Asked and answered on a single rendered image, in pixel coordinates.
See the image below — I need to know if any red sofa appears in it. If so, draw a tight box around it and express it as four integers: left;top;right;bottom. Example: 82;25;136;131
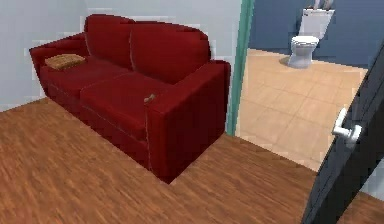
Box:
29;13;232;185

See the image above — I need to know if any white toilet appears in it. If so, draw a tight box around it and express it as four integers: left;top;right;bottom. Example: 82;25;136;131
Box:
287;7;336;70

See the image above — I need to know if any black room door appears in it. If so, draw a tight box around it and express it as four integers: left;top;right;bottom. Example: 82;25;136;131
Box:
300;41;384;224

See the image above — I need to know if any teal door frame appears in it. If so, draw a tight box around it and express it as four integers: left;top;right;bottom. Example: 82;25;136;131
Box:
225;0;256;137

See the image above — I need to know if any white door handle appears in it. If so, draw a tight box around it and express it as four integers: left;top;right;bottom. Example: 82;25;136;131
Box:
331;107;363;145

